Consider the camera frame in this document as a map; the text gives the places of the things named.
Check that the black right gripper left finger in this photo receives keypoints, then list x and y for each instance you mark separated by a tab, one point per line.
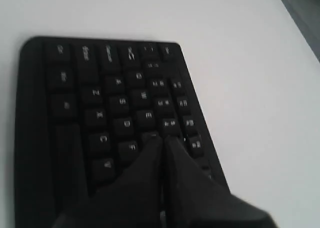
133	200

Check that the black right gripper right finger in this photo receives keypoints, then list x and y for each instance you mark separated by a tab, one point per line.
192	199

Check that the grey backdrop cloth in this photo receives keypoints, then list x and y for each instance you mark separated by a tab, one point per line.
306	15

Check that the black acer keyboard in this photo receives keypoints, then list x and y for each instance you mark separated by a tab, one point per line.
84	110

